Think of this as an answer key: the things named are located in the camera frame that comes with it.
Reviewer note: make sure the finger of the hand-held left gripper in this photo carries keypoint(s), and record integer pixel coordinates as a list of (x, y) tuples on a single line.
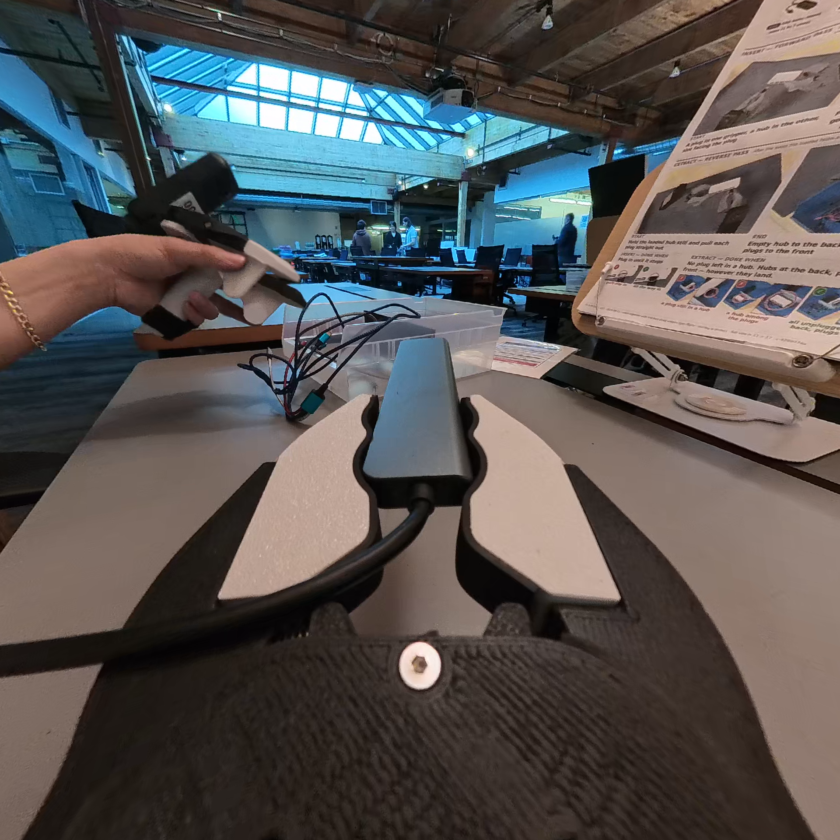
[(272, 262), (285, 292)]

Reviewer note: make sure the paper sheet on table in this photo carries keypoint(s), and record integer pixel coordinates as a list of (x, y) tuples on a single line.
[(525, 354)]

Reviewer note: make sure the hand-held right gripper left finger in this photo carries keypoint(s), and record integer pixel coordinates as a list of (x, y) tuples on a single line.
[(308, 518)]

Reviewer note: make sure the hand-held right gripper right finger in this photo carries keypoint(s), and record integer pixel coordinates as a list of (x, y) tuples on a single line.
[(531, 525)]

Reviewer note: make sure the printed instruction sheet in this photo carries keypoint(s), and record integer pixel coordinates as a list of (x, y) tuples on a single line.
[(722, 197)]

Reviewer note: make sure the black office chair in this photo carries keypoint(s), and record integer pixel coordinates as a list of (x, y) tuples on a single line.
[(98, 220), (489, 256), (544, 262)]

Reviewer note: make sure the clear plastic bin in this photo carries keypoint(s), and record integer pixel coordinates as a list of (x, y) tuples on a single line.
[(472, 328)]

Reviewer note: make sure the black chair armrest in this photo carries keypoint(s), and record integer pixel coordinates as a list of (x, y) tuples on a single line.
[(26, 479)]

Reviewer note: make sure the wooden office desk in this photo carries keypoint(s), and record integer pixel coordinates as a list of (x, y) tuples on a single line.
[(548, 294), (433, 270)]

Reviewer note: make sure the white card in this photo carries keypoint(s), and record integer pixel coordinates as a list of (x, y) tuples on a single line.
[(787, 446)]

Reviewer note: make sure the black monitor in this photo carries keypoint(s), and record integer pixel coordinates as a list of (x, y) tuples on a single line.
[(617, 187)]

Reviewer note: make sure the tan cardboard box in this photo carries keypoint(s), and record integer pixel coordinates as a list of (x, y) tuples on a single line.
[(600, 239)]

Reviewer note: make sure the ceiling projector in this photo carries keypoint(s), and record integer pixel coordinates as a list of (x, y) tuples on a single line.
[(449, 105)]

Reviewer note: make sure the person's left hand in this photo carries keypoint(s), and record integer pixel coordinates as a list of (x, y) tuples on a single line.
[(118, 275)]

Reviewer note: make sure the person's left forearm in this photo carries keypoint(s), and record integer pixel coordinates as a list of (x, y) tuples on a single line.
[(10, 328)]

